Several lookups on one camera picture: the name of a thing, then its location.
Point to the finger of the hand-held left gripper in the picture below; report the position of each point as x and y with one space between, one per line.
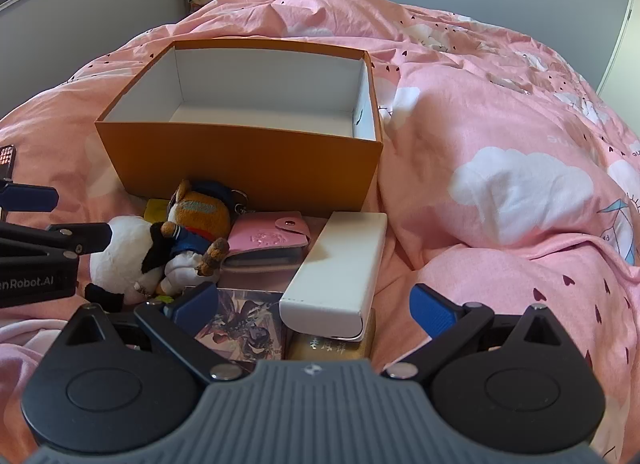
75 238
30 198

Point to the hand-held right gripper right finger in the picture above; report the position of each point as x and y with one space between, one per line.
432 309

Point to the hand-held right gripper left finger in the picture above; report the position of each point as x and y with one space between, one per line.
192 301

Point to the panda plush toy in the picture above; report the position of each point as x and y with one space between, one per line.
122 251

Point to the pink card holder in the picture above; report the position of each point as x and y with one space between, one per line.
265 236

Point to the white rectangular box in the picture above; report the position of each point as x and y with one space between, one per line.
335 274

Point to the small gold box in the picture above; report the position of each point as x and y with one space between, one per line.
330 348

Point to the orange cardboard box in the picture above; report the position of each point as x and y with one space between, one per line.
240 169

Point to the illustrated card pack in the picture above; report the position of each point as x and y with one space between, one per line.
245 324

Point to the small yellow item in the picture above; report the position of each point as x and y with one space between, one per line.
155 209

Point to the pink printed duvet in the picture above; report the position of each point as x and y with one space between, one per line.
500 119

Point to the white door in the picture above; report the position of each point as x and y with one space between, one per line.
617 49

